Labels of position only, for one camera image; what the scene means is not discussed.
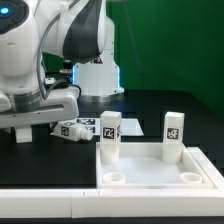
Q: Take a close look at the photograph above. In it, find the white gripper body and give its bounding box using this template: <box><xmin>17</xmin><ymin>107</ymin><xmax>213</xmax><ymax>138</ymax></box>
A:
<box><xmin>0</xmin><ymin>86</ymin><xmax>80</xmax><ymax>128</ymax></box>

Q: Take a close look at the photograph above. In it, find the white square tabletop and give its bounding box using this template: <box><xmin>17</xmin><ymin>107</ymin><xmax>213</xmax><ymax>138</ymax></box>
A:
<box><xmin>96</xmin><ymin>142</ymin><xmax>215</xmax><ymax>190</ymax></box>

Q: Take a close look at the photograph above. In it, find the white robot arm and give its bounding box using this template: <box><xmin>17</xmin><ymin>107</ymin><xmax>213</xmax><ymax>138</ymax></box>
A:
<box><xmin>0</xmin><ymin>0</ymin><xmax>123</xmax><ymax>129</ymax></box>

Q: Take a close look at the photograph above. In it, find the paper sheet with markers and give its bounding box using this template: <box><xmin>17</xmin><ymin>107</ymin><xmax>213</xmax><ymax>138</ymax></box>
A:
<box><xmin>52</xmin><ymin>118</ymin><xmax>144</xmax><ymax>136</ymax></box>

